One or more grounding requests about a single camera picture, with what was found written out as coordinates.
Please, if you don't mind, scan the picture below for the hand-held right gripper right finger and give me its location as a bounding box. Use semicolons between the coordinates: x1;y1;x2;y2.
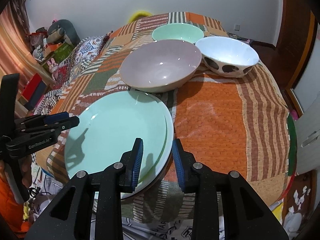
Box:
172;138;290;240

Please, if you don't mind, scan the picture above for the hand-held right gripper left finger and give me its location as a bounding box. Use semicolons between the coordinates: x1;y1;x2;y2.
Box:
31;137;144;240

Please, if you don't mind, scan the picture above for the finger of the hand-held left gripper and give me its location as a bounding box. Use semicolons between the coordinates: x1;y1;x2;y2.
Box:
15;112;70;128
21;116;80;137

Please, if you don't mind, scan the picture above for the mint green plate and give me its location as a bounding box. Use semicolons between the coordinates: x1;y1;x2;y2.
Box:
64;91;167;180

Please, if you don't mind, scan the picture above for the pink bowl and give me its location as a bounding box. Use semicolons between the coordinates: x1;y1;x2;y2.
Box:
119;40;202;93

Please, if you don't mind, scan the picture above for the white spotted bowl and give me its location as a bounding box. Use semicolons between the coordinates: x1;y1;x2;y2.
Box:
195;36;260;78

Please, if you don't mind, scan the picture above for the mint green bowl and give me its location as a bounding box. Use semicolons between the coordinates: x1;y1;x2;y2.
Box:
152;23;205;44

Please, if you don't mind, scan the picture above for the person's left forearm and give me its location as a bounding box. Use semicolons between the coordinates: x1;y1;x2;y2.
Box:
0;172;28;233

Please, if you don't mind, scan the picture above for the person's left hand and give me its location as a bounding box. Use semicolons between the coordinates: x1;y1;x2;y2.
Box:
21;154;33;188

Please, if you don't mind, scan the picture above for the dark blue box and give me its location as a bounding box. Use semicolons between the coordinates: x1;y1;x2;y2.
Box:
26;81;50;110

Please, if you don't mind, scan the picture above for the red box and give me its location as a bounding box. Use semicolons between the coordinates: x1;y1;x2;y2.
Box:
21;73;42;98

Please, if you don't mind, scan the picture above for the pink bunny toy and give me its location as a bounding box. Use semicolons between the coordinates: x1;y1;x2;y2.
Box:
47;58;60;79

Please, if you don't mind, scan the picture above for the orange striped patchwork cloth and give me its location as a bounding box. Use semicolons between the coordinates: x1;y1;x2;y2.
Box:
46;11;298;224

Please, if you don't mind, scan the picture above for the green cardboard box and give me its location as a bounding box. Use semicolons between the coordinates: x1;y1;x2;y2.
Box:
41;42;75;68

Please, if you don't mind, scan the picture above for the patterned patchwork blanket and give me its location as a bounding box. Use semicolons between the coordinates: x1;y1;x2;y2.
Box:
32;35;110;115

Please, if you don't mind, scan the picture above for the orange patterned curtain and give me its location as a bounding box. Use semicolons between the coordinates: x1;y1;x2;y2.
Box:
0;0;33;80

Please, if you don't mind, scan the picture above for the grey plush toy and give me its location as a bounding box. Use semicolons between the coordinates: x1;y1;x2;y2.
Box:
47;19;80;47

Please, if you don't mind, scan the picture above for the green red hoop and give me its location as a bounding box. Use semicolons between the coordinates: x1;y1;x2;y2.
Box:
282;115;298;205

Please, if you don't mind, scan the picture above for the brown cartoon mat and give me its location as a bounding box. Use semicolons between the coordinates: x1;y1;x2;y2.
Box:
281;177;314;232

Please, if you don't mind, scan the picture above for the brown wooden door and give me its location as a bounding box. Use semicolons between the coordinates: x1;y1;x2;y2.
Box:
276;0;315;93

